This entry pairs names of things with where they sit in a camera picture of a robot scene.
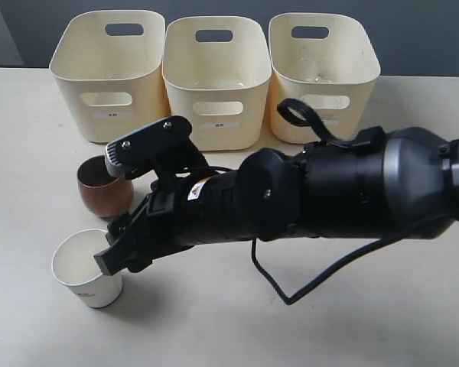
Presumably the cream right storage bin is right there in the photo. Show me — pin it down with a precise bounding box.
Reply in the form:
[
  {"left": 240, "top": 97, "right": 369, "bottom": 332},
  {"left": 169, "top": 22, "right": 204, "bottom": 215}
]
[{"left": 269, "top": 12, "right": 381, "bottom": 144}]

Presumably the cream middle storage bin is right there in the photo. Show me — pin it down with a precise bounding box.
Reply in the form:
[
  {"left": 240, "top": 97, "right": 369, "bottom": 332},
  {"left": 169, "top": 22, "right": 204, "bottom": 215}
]
[{"left": 162, "top": 16, "right": 272, "bottom": 151}]

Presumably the white paper cup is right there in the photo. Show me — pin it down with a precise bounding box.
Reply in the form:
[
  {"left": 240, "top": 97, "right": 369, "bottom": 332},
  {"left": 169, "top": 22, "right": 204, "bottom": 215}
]
[{"left": 50, "top": 229, "right": 123, "bottom": 309}]

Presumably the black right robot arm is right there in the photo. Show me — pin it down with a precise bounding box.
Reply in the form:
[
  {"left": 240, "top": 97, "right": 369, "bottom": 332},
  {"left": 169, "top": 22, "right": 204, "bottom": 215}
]
[{"left": 94, "top": 126, "right": 459, "bottom": 275}]

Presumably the black cable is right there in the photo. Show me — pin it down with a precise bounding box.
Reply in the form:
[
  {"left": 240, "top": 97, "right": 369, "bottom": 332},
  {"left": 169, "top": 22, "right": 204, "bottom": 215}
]
[{"left": 250, "top": 213, "right": 456, "bottom": 306}]

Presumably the cream left storage bin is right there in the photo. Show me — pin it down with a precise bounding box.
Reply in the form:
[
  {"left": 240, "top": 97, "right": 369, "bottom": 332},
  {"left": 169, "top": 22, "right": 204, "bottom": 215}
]
[{"left": 49, "top": 10, "right": 170, "bottom": 143}]

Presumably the brown wooden cup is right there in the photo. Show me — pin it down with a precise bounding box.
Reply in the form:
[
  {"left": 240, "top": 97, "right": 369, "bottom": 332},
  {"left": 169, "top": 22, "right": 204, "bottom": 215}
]
[{"left": 76, "top": 155, "right": 134, "bottom": 218}]

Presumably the cream storage bin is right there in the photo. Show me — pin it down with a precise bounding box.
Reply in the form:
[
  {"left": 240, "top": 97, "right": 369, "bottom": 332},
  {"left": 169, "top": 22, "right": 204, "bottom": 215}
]
[
  {"left": 162, "top": 16, "right": 272, "bottom": 151},
  {"left": 269, "top": 12, "right": 381, "bottom": 144},
  {"left": 49, "top": 10, "right": 170, "bottom": 143}
]

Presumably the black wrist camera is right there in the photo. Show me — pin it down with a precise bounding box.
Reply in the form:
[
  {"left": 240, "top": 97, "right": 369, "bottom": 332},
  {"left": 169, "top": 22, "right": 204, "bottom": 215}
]
[{"left": 105, "top": 115, "right": 208, "bottom": 183}]

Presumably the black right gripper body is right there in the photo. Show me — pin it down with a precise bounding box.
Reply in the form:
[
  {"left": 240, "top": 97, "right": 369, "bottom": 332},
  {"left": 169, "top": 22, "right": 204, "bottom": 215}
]
[{"left": 129, "top": 170, "right": 256, "bottom": 272}]

